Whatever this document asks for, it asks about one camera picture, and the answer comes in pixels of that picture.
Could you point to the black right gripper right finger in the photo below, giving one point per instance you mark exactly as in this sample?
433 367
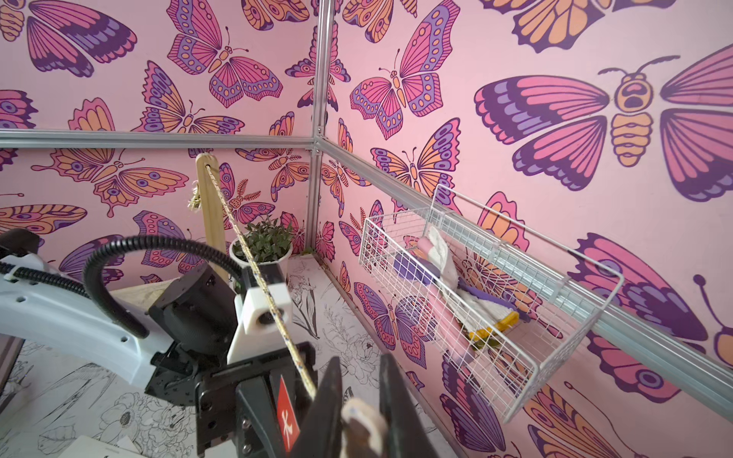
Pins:
405 434

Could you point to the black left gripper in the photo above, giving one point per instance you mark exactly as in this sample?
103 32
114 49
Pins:
234 403

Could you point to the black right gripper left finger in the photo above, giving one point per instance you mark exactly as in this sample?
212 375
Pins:
321 432

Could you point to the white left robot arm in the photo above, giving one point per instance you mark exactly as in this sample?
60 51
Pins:
211 343

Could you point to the potted green plant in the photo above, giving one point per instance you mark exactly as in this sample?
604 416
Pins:
269 242

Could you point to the wooden hanging rack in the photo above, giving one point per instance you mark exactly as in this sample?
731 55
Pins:
210 205

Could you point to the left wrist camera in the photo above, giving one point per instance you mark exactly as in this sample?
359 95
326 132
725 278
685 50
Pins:
257 333

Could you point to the white wire basket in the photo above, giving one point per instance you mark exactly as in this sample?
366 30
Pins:
509 319

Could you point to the aluminium frame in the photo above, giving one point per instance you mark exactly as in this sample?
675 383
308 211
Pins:
603 115

